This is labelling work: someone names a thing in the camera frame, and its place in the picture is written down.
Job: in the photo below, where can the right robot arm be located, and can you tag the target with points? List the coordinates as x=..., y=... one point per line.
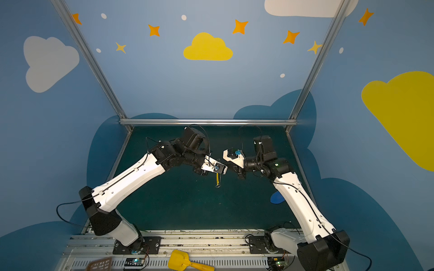
x=320, y=246

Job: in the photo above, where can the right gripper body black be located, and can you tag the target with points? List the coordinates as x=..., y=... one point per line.
x=238, y=170

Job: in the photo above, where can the aluminium frame rail back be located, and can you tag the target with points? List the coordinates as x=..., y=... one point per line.
x=206, y=122

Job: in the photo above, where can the aluminium frame rail left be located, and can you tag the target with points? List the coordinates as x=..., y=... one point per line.
x=65, y=14

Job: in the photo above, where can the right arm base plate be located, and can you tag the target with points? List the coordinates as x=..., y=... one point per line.
x=261, y=245

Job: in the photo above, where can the aluminium frame rail right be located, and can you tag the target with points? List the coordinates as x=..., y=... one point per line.
x=329, y=38

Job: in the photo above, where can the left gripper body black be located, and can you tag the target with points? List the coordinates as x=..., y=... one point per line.
x=210, y=171

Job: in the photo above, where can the yellow plastic scoop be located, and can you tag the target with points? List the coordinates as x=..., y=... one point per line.
x=179, y=261

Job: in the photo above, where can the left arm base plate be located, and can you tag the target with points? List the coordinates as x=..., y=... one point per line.
x=142, y=246

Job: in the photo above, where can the grey keyring yellow handle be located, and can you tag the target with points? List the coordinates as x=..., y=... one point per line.
x=218, y=180

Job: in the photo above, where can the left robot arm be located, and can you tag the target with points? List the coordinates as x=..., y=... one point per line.
x=101, y=202

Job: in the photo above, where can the left controller board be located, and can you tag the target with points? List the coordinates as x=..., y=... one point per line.
x=135, y=264

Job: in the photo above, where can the aluminium frame rail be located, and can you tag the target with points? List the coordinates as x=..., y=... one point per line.
x=329, y=38
x=206, y=122
x=65, y=14

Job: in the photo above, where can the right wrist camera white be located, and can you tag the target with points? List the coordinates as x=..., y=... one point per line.
x=236, y=157

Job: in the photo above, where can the right controller board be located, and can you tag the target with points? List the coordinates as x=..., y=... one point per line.
x=276, y=264

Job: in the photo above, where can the brown perforated plate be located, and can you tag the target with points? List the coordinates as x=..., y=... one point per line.
x=104, y=264

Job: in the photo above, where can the controller board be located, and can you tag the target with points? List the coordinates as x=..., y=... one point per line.
x=276, y=264
x=135, y=264

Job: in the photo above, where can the blue trowel wooden handle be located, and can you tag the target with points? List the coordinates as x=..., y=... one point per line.
x=277, y=198

